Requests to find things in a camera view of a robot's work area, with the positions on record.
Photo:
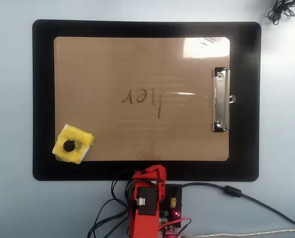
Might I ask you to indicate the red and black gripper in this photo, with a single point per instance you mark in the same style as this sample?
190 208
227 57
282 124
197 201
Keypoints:
143 182

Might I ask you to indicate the yellow sponge with black knob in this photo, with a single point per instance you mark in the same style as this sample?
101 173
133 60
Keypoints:
81 138

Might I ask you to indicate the electronics control board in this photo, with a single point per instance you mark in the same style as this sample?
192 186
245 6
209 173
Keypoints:
177 196

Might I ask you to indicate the brown clipboard board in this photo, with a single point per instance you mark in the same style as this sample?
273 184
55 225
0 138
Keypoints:
112 74

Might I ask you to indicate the metal clipboard clip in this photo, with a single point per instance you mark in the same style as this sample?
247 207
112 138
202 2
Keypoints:
220 99

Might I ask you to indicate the black rubber mat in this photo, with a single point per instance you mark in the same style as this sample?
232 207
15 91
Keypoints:
147 28

